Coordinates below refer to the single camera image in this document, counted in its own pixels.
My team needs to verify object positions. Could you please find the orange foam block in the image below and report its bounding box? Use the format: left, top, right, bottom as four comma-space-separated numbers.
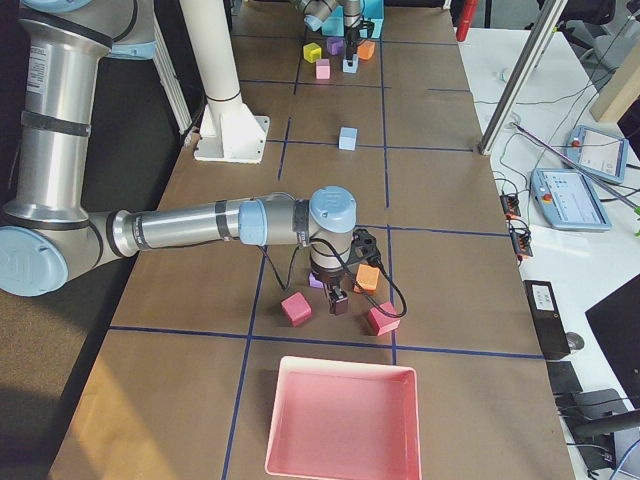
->
353, 264, 380, 294
357, 40, 376, 61

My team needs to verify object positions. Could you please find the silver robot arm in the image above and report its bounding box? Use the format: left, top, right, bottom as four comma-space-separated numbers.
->
1, 2, 383, 329
290, 0, 374, 67

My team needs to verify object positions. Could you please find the teach pendant far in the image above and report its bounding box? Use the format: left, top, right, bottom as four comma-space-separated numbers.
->
565, 125, 629, 185

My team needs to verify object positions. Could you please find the red fire extinguisher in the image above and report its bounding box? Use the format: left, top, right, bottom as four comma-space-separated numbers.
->
456, 0, 478, 42

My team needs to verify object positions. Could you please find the aluminium frame post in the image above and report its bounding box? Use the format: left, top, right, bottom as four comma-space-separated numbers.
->
478, 0, 568, 156

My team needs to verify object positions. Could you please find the magenta foam block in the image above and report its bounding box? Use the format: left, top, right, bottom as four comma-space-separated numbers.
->
280, 292, 312, 327

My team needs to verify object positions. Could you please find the yellow foam block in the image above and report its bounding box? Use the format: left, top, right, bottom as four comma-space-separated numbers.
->
302, 42, 322, 64

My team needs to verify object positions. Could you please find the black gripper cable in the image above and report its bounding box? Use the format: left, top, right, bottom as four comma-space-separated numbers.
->
264, 237, 407, 319

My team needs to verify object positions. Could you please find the pink plastic bin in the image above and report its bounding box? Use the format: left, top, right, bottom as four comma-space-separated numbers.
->
265, 356, 422, 479

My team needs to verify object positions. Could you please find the black monitor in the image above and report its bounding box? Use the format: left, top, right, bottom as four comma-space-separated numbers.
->
586, 281, 639, 407

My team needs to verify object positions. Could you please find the orange foam block right side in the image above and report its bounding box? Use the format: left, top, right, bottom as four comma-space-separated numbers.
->
353, 264, 380, 294

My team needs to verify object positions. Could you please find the black power box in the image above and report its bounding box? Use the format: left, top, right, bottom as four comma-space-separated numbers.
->
523, 280, 570, 360

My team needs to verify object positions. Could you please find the light blue foam block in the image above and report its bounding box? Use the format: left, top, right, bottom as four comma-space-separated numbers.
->
338, 127, 358, 151

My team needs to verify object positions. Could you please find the purple foam block left side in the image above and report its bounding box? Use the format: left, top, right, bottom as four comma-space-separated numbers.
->
326, 36, 344, 56

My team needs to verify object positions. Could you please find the purple foam block right side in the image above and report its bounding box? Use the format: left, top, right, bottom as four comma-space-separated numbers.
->
308, 272, 324, 289

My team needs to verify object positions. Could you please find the teach pendant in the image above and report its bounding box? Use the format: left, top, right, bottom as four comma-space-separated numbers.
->
530, 168, 612, 232
565, 125, 629, 185

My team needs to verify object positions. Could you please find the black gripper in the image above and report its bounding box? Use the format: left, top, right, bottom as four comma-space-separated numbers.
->
343, 14, 375, 68
310, 228, 381, 316

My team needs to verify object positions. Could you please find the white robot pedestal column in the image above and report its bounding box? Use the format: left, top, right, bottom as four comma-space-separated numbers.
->
180, 0, 270, 164

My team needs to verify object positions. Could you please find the purple foam block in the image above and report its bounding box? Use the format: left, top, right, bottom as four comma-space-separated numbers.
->
326, 36, 344, 56
308, 272, 324, 289

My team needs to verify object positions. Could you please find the black monitor stand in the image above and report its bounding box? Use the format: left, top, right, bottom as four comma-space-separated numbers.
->
556, 388, 639, 455

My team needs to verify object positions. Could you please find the red foam block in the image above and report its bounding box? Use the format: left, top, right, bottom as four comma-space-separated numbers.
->
367, 302, 400, 336

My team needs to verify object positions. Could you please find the teach pendant near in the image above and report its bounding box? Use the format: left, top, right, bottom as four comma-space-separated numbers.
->
530, 168, 612, 232

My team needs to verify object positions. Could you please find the pink foam block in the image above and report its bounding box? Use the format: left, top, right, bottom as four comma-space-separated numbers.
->
315, 58, 331, 80

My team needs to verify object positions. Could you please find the orange foam block left side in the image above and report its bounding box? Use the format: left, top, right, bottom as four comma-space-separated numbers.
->
357, 40, 376, 61

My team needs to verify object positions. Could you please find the teal plastic bin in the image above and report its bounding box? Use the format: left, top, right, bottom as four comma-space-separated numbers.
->
321, 0, 384, 39

